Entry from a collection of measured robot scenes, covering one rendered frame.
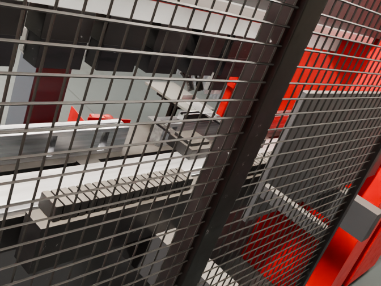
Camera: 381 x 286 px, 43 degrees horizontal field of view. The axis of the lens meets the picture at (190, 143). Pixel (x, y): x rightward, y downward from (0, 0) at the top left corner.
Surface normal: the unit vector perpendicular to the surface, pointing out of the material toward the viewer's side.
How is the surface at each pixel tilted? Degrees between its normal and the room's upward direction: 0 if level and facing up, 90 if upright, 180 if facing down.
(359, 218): 90
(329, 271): 90
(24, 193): 0
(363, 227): 90
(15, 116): 90
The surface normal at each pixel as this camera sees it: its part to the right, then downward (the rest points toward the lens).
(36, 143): 0.69, 0.50
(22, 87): -0.71, 0.02
